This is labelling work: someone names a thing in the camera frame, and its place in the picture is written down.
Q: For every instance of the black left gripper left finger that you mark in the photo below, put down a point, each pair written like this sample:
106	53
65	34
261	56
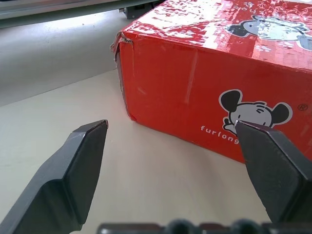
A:
65	175

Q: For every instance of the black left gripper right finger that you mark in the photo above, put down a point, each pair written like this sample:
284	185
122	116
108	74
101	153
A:
273	170

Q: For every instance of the red cartoon mouse cardboard box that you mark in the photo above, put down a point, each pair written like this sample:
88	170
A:
195	80

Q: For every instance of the grey metal rail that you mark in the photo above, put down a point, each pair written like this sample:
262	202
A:
44	9

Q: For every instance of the dark metal bracket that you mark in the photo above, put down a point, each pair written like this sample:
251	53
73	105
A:
132	11

